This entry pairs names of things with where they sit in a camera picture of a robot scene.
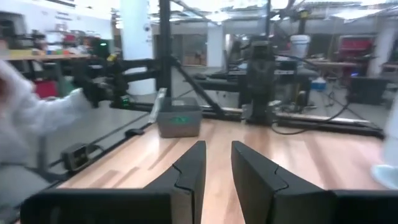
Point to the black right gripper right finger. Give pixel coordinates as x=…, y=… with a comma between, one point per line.
x=264, y=193

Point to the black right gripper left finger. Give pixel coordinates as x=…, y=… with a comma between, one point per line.
x=189, y=180

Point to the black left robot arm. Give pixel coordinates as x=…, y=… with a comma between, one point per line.
x=259, y=81

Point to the brown fabric bin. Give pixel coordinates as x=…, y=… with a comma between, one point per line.
x=178, y=127

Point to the black table clamp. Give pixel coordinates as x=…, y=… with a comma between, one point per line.
x=134, y=132

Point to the white sheet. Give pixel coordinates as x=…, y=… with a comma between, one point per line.
x=157, y=105

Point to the blue and white container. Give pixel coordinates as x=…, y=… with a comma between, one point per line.
x=318, y=84

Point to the tall white plastic cup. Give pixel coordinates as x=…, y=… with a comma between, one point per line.
x=390, y=177

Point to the black cabinet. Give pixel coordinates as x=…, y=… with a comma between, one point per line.
x=367, y=90

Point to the white bucket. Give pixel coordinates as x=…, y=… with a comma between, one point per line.
x=300, y=46

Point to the white pillar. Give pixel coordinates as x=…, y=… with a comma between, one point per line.
x=136, y=37

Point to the red box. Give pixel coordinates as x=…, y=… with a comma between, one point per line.
x=46, y=88

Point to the red cabinet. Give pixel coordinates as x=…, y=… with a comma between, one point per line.
x=354, y=46

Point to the wooden workbench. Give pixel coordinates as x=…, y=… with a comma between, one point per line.
x=46, y=56

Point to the black metal table frame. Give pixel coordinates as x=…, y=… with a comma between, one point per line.
x=164, y=46

